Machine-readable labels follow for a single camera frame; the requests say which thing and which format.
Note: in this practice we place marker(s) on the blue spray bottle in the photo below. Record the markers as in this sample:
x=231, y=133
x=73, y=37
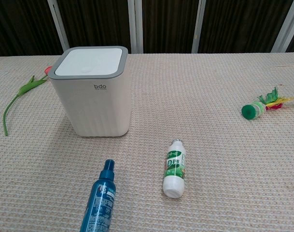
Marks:
x=101, y=193

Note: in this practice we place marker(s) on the beige woven tablecloth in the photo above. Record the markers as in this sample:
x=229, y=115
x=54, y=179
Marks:
x=209, y=157

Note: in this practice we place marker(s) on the white drink bottle green label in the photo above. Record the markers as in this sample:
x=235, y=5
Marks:
x=174, y=171

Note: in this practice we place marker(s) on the white trash bin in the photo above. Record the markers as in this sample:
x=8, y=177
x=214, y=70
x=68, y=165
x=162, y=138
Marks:
x=93, y=104

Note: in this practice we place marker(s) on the white metal frame post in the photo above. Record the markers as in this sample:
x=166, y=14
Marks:
x=198, y=25
x=135, y=25
x=288, y=24
x=58, y=23

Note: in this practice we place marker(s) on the green feather shuttlecock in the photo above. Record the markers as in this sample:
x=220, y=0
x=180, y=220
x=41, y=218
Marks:
x=254, y=110

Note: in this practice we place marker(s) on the artificial tulip green stem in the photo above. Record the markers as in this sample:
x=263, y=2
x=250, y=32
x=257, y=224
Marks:
x=23, y=90

